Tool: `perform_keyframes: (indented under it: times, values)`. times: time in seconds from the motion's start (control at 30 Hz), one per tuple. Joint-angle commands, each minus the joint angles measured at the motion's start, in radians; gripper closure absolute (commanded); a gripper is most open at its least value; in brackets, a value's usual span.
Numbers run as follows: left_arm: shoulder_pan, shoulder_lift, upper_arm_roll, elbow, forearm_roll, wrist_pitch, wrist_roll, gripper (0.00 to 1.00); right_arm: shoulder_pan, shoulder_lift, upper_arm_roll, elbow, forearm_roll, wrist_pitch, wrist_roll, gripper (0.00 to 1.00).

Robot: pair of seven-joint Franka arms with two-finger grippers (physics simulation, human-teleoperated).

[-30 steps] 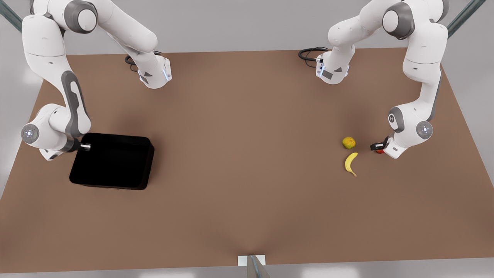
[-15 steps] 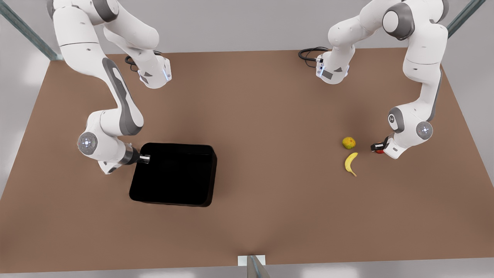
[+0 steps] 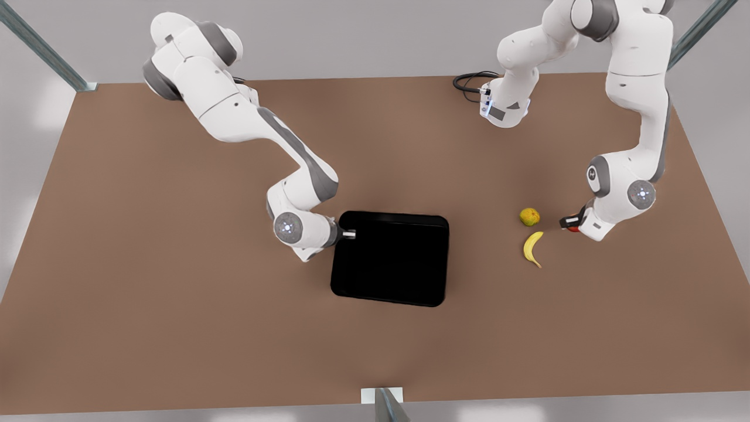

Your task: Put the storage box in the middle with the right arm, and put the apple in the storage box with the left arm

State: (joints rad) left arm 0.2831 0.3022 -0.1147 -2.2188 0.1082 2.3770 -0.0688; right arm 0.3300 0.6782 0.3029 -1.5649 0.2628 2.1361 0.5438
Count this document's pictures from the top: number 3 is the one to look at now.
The black storage box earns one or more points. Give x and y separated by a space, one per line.
391 259

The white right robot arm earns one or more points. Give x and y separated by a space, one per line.
234 111

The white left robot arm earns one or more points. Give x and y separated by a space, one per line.
633 88

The yellow-green pear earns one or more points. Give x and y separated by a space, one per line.
529 217

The yellow banana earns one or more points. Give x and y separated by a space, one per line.
532 248

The silver frame post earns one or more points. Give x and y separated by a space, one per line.
387 404
697 29
41 46

